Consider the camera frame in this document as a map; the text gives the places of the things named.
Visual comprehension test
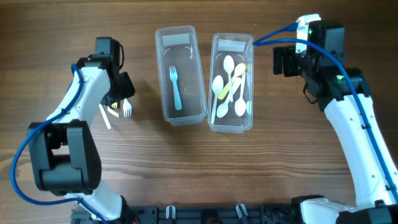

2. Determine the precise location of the clear plastic container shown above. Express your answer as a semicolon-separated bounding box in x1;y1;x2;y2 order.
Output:
208;33;254;134
155;26;207;126

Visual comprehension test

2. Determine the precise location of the white spoon long handle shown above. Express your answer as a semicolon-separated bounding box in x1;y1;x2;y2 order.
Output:
211;75;224;124

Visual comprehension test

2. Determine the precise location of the right blue cable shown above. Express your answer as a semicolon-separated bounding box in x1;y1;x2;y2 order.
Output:
252;22;398;203

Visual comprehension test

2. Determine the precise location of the white fork bluish handle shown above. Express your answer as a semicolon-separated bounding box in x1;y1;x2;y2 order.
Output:
169;65;182;110

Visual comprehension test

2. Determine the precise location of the white fork far left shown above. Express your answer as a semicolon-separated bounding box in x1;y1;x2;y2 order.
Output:
99;104;111;129

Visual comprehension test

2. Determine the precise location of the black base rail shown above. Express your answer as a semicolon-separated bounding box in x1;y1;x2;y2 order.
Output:
70;203;299;224

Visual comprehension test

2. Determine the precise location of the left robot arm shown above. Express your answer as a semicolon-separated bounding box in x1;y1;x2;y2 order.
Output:
10;37;138;223

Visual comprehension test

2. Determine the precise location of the white spoon wide handle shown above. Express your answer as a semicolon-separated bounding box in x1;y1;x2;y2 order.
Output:
216;77;242;118

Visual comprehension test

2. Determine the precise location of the left clear plastic container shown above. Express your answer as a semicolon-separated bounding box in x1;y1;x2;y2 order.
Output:
155;26;207;126

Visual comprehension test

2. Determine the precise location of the right clear plastic container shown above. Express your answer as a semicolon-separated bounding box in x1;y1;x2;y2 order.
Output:
208;33;254;134

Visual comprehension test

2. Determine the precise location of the thin white fork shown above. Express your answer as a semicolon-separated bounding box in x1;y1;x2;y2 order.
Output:
107;107;119;117

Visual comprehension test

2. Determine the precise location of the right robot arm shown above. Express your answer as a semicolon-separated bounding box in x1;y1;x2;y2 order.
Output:
274;14;397;223

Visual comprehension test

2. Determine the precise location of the yellow plastic fork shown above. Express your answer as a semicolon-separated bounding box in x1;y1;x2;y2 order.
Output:
111;102;120;110

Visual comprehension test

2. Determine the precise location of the white fork slim handle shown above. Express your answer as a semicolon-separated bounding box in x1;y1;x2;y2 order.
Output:
123;98;132;118

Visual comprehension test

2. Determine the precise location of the yellow plastic spoon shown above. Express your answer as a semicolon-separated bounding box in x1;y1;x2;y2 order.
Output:
218;63;246;100

